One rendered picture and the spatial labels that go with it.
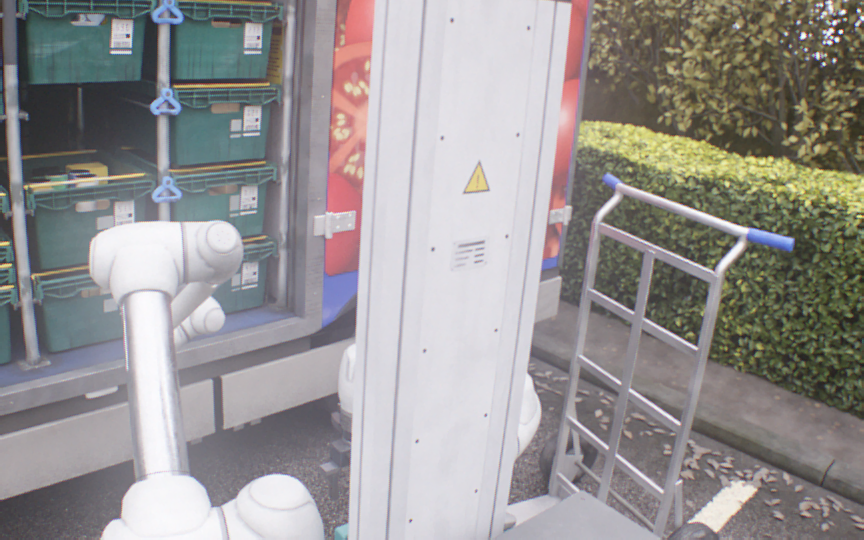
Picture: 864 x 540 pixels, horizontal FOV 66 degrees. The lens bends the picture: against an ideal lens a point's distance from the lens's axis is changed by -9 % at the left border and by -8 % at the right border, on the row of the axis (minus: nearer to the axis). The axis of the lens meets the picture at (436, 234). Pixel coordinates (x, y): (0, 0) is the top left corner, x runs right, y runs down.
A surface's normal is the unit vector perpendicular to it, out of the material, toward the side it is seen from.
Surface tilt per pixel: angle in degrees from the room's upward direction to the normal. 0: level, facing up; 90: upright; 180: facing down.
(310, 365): 90
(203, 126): 95
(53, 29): 94
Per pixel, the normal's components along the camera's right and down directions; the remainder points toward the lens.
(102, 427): 0.69, 0.25
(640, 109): -0.56, -0.33
